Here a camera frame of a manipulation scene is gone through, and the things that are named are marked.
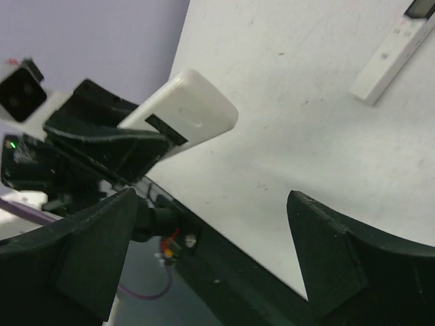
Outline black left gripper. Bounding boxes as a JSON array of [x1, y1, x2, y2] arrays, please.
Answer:
[[1, 79, 175, 217]]

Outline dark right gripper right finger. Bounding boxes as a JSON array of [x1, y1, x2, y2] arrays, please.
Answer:
[[287, 191, 434, 325]]

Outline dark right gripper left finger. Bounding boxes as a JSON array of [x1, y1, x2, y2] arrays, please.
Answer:
[[1, 188, 138, 325]]

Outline white remote with red keypad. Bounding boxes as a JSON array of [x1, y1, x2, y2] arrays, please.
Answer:
[[118, 69, 239, 159]]

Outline slim white remote with display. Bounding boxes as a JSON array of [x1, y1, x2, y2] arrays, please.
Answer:
[[349, 0, 434, 106]]

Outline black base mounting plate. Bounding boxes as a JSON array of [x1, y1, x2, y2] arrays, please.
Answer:
[[137, 178, 315, 325]]

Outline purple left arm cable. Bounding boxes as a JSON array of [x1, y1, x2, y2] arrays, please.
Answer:
[[0, 198, 174, 302]]

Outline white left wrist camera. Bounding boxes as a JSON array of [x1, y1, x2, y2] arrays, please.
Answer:
[[1, 58, 71, 141]]

